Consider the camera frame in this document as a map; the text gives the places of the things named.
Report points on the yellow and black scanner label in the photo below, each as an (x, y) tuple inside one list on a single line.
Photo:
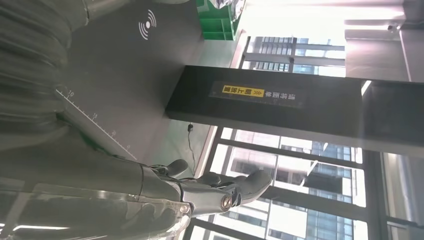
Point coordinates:
[(255, 93)]

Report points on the crumpled grey mailer package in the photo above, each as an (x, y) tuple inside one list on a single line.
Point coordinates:
[(232, 6)]

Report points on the black inbound scanner machine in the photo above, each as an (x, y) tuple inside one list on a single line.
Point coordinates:
[(132, 82)]

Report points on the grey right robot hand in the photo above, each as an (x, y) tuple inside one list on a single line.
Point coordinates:
[(99, 192)]

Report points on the green plastic crate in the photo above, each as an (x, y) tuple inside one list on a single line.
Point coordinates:
[(217, 23)]

